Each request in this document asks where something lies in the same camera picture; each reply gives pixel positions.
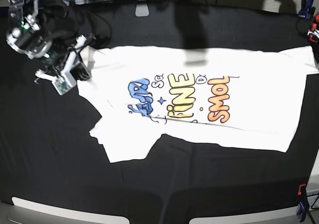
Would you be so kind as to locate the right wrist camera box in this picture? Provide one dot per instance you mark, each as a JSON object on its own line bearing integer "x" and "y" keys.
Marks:
{"x": 62, "y": 84}

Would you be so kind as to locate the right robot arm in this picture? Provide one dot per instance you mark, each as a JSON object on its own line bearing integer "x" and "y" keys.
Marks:
{"x": 48, "y": 30}

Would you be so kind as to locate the red clamp front right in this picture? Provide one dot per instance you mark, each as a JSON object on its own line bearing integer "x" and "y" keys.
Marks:
{"x": 303, "y": 203}

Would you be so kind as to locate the white printed t-shirt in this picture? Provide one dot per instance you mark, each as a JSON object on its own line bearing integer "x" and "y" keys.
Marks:
{"x": 230, "y": 97}

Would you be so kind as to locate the red clamp back right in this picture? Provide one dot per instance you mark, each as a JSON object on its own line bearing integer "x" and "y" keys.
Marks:
{"x": 313, "y": 33}

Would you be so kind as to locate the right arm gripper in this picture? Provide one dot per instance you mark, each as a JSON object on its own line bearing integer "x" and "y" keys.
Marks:
{"x": 69, "y": 67}

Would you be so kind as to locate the grey table mount plate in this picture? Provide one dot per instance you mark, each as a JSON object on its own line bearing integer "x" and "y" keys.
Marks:
{"x": 142, "y": 9}

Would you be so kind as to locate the red clamp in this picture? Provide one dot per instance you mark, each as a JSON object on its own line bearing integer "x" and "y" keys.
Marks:
{"x": 313, "y": 33}
{"x": 303, "y": 203}

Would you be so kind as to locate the black table cloth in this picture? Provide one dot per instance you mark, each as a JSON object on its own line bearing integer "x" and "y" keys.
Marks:
{"x": 47, "y": 155}

